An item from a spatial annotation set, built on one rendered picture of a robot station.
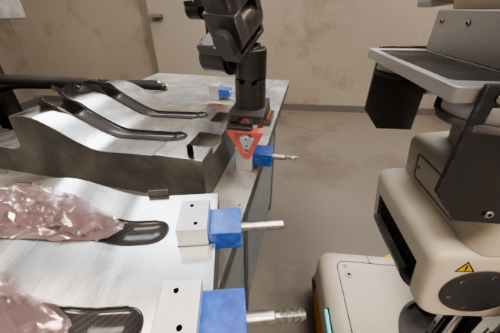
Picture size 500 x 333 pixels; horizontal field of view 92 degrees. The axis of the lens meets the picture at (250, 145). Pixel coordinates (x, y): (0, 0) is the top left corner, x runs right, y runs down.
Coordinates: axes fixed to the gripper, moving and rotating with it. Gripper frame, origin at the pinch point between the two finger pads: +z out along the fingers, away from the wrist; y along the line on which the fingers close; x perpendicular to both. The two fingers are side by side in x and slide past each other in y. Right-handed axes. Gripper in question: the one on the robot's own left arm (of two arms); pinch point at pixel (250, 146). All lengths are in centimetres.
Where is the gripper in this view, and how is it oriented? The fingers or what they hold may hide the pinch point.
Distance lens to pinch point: 51.8
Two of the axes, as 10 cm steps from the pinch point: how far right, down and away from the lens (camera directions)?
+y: -1.8, 5.0, -8.5
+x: 9.8, 1.0, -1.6
